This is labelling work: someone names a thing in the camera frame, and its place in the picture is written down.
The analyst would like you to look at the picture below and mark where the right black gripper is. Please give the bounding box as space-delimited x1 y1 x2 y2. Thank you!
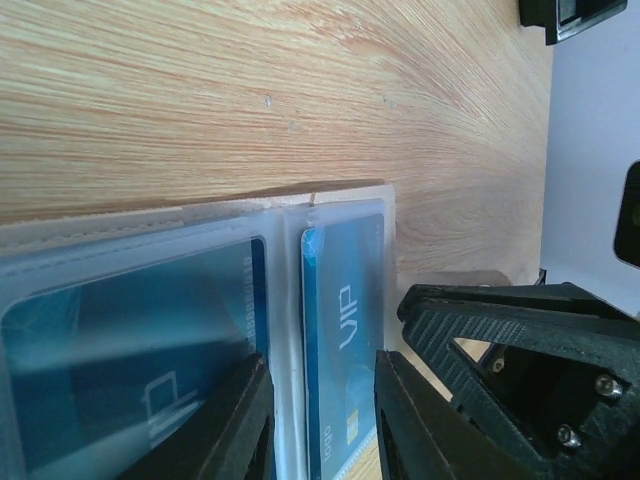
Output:
397 283 639 479

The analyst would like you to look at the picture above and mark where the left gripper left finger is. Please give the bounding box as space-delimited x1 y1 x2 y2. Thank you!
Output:
119 353 274 479

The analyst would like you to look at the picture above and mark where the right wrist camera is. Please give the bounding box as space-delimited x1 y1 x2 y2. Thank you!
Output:
613 160 640 268

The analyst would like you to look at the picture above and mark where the blue card in holder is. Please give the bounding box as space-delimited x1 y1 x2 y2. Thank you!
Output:
1 237 268 479

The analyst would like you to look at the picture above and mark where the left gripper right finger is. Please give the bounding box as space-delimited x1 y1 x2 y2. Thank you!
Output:
374 350 537 479

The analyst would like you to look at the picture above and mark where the black bin with blue card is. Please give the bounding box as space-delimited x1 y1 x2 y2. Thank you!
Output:
518 0 628 46

